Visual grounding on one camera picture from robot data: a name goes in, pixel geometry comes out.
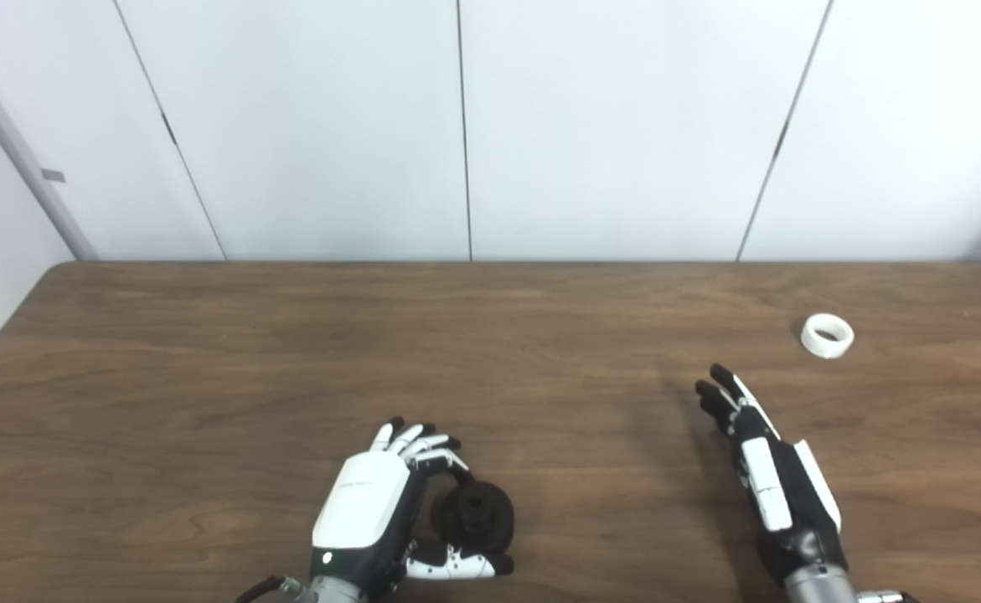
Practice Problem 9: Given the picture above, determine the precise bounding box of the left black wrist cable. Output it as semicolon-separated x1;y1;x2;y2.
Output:
235;574;307;603

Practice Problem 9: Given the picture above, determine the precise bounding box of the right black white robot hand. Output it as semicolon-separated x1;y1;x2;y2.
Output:
694;363;848;583

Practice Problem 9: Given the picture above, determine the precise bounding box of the gray wall corner post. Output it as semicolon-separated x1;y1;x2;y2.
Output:
0;28;100;261

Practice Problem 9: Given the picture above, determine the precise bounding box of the round black part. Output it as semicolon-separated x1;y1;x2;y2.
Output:
431;479;515;556

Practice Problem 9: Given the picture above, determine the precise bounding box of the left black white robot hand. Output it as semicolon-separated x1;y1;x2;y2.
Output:
310;416;514;603

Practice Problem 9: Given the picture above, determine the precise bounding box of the white ring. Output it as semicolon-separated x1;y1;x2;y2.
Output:
799;312;855;359

